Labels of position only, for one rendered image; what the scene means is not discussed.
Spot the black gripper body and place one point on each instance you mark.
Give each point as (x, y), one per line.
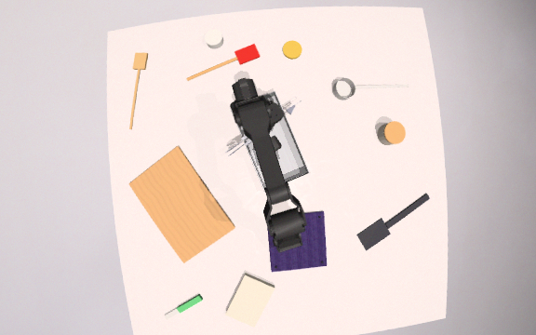
(276, 143)

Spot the light grey cylinder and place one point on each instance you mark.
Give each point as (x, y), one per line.
(214, 38)

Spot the red spatula with tan handle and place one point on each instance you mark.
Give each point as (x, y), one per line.
(243, 55)

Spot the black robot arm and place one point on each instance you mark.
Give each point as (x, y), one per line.
(257, 115)

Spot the dark grey roasting tin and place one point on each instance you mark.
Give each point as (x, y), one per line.
(289, 156)

